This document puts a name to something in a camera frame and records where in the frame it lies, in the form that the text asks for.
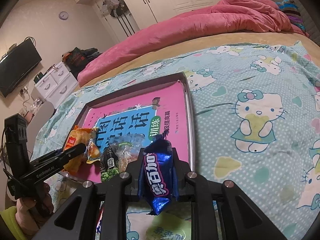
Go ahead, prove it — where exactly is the orange cake bar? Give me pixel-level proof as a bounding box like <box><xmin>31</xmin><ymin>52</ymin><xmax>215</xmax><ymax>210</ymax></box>
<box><xmin>62</xmin><ymin>125</ymin><xmax>98</xmax><ymax>175</ymax></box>

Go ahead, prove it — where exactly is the green yellow snack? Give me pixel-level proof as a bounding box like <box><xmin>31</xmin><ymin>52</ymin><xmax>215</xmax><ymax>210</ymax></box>
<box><xmin>145</xmin><ymin>218</ymin><xmax>191</xmax><ymax>240</ymax></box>

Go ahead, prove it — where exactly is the black green-pea snack packet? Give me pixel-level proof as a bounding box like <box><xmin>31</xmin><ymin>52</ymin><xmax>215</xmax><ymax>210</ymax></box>
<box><xmin>100</xmin><ymin>145</ymin><xmax>119</xmax><ymax>182</ymax></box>

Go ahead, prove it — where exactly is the blue Oreo packet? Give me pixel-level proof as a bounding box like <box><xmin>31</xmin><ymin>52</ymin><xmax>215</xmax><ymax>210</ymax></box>
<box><xmin>142</xmin><ymin>136</ymin><xmax>175</xmax><ymax>216</ymax></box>

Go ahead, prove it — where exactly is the clear-wrapped red candy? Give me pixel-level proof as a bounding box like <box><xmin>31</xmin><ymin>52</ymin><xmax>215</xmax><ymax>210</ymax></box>
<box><xmin>111</xmin><ymin>140</ymin><xmax>143</xmax><ymax>173</ymax></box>

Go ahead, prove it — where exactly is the snickers chocolate bar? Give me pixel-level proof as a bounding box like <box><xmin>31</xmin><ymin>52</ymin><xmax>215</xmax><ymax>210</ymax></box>
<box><xmin>96</xmin><ymin>202</ymin><xmax>104</xmax><ymax>235</ymax></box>

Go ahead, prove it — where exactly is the yellow snack packet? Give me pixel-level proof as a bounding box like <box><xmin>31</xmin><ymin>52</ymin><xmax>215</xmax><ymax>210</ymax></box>
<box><xmin>86</xmin><ymin>138</ymin><xmax>100</xmax><ymax>164</ymax></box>

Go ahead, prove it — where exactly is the person's hand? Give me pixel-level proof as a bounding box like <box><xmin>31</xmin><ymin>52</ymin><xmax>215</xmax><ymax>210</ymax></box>
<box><xmin>15</xmin><ymin>197</ymin><xmax>48</xmax><ymax>239</ymax></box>

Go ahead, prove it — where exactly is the white drawer chest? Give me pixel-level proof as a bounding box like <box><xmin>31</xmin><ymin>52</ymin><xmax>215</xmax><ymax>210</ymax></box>
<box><xmin>31</xmin><ymin>62</ymin><xmax>78</xmax><ymax>109</ymax></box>

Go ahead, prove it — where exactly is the dark clothes pile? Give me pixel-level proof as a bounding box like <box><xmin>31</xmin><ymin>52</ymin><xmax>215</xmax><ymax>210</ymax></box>
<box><xmin>62</xmin><ymin>47</ymin><xmax>101</xmax><ymax>79</ymax></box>

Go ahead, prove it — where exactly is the Hello Kitty blue quilt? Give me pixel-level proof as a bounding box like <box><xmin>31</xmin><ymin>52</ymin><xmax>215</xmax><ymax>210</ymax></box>
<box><xmin>33</xmin><ymin>41</ymin><xmax>319</xmax><ymax>239</ymax></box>

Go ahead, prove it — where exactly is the pink Chinese workbook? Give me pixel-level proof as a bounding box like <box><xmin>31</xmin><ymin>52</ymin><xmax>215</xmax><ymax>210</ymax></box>
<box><xmin>80</xmin><ymin>81</ymin><xmax>189</xmax><ymax>183</ymax></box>

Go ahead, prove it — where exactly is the dark shallow box tray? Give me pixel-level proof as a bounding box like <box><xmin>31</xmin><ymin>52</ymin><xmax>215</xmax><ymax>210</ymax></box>
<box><xmin>58</xmin><ymin>71</ymin><xmax>196</xmax><ymax>184</ymax></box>

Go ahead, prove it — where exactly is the pink blanket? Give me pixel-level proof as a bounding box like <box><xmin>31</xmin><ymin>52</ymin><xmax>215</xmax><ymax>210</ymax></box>
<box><xmin>77</xmin><ymin>0</ymin><xmax>303</xmax><ymax>86</ymax></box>

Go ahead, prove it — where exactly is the striped colourful cloth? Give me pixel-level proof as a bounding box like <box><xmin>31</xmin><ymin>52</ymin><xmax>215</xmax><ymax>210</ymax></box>
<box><xmin>276</xmin><ymin>0</ymin><xmax>309</xmax><ymax>37</ymax></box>

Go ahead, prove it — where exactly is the wall-mounted black television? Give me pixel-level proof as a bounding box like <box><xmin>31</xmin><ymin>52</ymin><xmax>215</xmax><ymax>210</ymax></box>
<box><xmin>0</xmin><ymin>38</ymin><xmax>42</xmax><ymax>98</ymax></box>

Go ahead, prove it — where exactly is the round wall clock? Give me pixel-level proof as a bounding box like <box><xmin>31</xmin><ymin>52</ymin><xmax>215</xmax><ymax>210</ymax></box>
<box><xmin>59</xmin><ymin>11</ymin><xmax>69</xmax><ymax>21</ymax></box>

